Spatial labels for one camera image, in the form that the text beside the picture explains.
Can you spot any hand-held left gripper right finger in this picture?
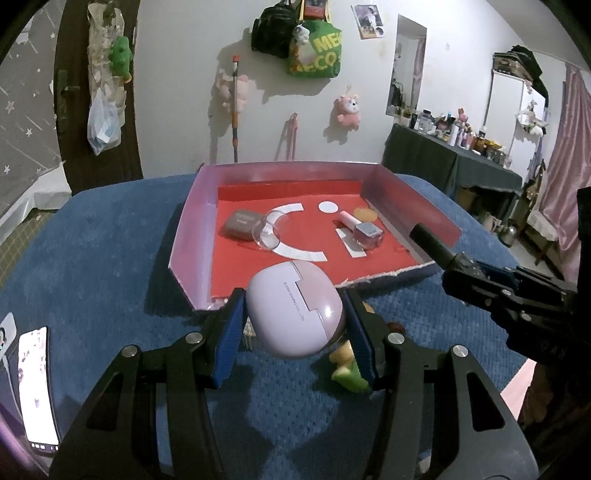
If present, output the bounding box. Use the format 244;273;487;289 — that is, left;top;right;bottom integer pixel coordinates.
344;288;541;480

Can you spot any small cardboard box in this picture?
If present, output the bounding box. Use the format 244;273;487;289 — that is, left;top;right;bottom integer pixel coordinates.
456;186;478;214

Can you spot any pink clothes hanger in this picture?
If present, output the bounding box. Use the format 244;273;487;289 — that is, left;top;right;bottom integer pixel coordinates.
279;112;301;162

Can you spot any clear plastic bag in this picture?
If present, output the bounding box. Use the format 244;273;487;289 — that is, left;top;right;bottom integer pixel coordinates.
87;88;123;156

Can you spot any group of cosmetic bottles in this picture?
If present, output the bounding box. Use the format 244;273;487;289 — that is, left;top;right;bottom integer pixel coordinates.
397;107;515;169

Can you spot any white hanging decoration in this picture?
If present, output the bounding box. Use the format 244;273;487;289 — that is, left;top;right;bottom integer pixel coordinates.
516;99;548;137

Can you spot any white plush toy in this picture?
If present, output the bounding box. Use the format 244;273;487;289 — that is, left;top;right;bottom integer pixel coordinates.
292;24;311;58

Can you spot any pink curtain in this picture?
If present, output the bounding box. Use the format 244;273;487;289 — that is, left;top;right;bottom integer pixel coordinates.
538;65;591;252

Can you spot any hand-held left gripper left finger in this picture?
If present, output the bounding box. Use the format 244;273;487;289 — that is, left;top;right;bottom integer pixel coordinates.
48;287;247;480

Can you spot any black handbag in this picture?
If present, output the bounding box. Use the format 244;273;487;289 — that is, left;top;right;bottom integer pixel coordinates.
250;0;301;60

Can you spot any blue textured blanket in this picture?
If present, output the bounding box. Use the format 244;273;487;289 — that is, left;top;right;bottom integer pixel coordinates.
0;173;546;480

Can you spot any lilac earbuds case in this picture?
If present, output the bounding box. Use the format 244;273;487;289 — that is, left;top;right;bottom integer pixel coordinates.
245;260;346;360

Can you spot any green frog toy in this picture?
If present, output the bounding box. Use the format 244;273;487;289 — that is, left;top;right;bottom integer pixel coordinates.
330;344;372;394

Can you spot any purple cardboard box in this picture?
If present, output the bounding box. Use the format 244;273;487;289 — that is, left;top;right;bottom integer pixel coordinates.
167;161;462;315

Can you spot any white refrigerator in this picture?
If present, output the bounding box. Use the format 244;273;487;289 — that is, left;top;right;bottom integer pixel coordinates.
482;69;543;185

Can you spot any clear round dish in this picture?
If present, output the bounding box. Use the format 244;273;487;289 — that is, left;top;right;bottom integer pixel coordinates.
252;217;293;254

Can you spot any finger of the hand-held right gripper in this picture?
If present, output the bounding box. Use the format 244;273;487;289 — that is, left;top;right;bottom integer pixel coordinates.
441;268;550;333
455;251;578;301

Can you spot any dark wooden door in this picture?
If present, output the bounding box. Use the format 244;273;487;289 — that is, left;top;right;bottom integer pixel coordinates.
54;0;145;193

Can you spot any green tote bag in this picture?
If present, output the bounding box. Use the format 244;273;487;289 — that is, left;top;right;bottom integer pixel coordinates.
288;19;345;79

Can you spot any brown compact case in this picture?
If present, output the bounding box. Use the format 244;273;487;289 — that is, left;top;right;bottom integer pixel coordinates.
225;209;265;241

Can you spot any door handle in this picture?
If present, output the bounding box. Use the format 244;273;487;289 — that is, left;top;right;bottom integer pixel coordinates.
56;69;77;132

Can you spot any wall mirror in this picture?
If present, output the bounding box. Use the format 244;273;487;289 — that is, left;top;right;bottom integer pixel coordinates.
385;14;428;127

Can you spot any green dinosaur plush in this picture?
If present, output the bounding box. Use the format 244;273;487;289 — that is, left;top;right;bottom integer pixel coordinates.
108;36;134;84

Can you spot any pink nail polish bottle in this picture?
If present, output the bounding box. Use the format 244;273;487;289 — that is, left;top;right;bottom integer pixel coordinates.
338;210;385;252

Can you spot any pink rabbit plush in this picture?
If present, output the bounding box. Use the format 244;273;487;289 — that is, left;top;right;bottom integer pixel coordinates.
217;74;252;114

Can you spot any black clothes pile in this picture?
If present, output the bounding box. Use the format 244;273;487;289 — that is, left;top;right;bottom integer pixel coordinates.
492;45;550;100

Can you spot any person's right forearm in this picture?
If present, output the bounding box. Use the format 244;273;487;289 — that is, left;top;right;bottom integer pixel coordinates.
517;360;591;480

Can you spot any white smartphone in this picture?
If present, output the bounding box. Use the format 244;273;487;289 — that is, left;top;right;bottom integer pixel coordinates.
17;325;62;455

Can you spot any mop stick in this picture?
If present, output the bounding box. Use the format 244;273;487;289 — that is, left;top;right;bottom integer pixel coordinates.
231;54;242;163

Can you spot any table with dark cloth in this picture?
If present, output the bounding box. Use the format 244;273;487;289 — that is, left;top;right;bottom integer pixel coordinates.
382;124;525;204

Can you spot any pink bear plush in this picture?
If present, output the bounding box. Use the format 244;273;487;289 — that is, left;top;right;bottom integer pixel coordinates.
335;92;362;131

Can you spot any wall photo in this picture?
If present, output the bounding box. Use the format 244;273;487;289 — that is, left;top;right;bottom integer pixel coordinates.
352;4;384;40

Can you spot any patterned hanging door organizer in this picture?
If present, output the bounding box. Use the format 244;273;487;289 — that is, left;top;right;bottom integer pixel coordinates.
87;0;130;116

